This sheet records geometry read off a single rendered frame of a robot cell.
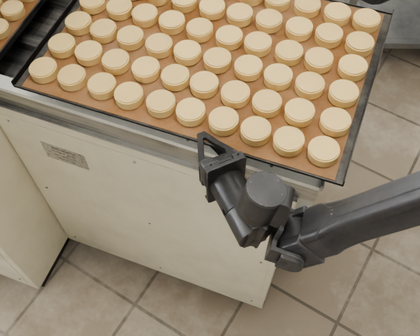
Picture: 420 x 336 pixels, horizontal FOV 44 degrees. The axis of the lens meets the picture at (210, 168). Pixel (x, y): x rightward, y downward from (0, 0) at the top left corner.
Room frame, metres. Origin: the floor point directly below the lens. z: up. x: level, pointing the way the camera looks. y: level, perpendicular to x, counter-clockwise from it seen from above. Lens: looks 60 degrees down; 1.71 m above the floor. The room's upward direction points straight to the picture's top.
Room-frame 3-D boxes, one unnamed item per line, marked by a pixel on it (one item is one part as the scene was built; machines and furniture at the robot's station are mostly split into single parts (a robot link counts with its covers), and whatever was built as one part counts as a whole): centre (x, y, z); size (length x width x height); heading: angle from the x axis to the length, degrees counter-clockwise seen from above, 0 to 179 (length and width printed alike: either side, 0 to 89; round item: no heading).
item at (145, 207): (0.72, 0.10, 0.45); 0.70 x 0.34 x 0.90; 70
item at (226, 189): (0.37, -0.03, 1.00); 0.07 x 0.07 x 0.10; 24
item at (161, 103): (0.54, 0.08, 1.01); 0.05 x 0.05 x 0.02
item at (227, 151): (0.44, 0.00, 0.99); 0.09 x 0.07 x 0.07; 24
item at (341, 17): (0.74, -0.24, 1.02); 0.05 x 0.05 x 0.02
